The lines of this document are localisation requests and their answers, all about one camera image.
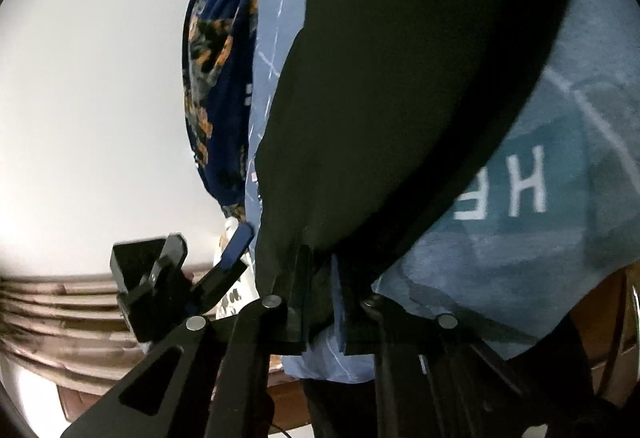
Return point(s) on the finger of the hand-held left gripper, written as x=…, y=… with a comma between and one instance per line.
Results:
x=150, y=298
x=239, y=243

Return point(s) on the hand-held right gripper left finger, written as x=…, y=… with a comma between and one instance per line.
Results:
x=295, y=318

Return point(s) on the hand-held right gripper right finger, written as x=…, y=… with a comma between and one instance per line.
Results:
x=365, y=333

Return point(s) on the black pants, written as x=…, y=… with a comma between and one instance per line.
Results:
x=400, y=92

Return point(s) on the white floral pillow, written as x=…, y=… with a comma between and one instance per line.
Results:
x=237, y=298

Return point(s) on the beige patterned curtain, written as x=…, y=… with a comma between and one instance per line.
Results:
x=60, y=318

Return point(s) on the navy dog-print blanket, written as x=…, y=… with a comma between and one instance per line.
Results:
x=220, y=67

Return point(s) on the blue checked bed sheet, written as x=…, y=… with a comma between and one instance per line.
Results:
x=550, y=243

